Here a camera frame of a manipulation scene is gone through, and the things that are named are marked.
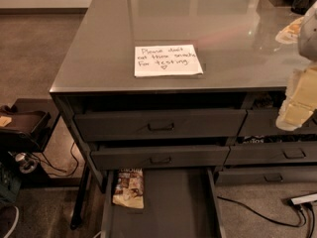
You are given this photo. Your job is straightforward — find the brown chip bag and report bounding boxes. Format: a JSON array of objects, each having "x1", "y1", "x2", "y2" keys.
[{"x1": 112, "y1": 169, "x2": 144, "y2": 209}]

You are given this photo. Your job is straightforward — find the top left grey drawer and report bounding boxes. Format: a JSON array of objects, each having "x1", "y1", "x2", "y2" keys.
[{"x1": 74, "y1": 109, "x2": 246, "y2": 142}]

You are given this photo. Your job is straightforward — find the white cable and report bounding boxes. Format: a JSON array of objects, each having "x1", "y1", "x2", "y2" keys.
[{"x1": 2, "y1": 204, "x2": 20, "y2": 238}]

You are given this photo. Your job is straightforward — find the grey metal drawer cabinet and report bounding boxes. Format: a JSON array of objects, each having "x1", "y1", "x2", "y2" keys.
[{"x1": 49, "y1": 0, "x2": 317, "y2": 230}]

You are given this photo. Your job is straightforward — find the white handwritten paper note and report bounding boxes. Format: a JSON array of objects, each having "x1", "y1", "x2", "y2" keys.
[{"x1": 135, "y1": 45, "x2": 203, "y2": 77}]

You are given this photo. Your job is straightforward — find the black cart cable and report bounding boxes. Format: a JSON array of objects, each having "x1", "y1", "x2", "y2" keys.
[{"x1": 31, "y1": 141, "x2": 80, "y2": 179}]

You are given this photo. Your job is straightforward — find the middle right grey drawer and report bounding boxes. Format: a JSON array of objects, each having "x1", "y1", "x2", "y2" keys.
[{"x1": 225, "y1": 142, "x2": 317, "y2": 166}]

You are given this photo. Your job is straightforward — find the black floor cable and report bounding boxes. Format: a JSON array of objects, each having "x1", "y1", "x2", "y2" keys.
[{"x1": 217, "y1": 195, "x2": 308, "y2": 229}]

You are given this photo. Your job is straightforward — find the top right grey drawer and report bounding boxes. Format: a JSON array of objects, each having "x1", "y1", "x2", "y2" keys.
[{"x1": 239, "y1": 108, "x2": 317, "y2": 136}]

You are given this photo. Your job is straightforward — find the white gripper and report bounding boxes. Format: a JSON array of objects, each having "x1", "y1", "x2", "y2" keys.
[{"x1": 275, "y1": 17, "x2": 317, "y2": 131}]

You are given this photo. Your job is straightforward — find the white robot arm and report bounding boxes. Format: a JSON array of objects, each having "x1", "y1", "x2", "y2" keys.
[{"x1": 275, "y1": 2, "x2": 317, "y2": 131}]

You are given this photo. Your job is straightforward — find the dark side cart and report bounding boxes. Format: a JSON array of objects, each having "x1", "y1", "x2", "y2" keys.
[{"x1": 0, "y1": 98, "x2": 60, "y2": 187}]

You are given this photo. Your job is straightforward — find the snack bags in right drawer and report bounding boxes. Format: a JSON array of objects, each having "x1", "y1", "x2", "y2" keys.
[{"x1": 237, "y1": 134, "x2": 317, "y2": 144}]

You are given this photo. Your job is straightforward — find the white power strip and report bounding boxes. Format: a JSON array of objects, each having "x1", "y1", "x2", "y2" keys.
[{"x1": 290, "y1": 193, "x2": 317, "y2": 205}]

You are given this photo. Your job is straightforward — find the grey drawer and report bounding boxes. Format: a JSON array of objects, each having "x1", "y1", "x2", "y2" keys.
[
  {"x1": 239, "y1": 108, "x2": 317, "y2": 136},
  {"x1": 91, "y1": 145, "x2": 229, "y2": 171},
  {"x1": 216, "y1": 166, "x2": 317, "y2": 185},
  {"x1": 225, "y1": 142, "x2": 317, "y2": 166},
  {"x1": 74, "y1": 109, "x2": 246, "y2": 142}
]

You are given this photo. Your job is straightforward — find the bottom right grey drawer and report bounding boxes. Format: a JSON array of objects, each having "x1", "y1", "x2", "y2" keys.
[{"x1": 216, "y1": 166, "x2": 317, "y2": 185}]

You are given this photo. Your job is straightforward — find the middle left grey drawer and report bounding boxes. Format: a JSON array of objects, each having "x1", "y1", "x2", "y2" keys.
[{"x1": 91, "y1": 145, "x2": 229, "y2": 171}]

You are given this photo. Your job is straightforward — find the bottom left open drawer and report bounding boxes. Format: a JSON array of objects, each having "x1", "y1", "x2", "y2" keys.
[{"x1": 101, "y1": 168, "x2": 226, "y2": 238}]

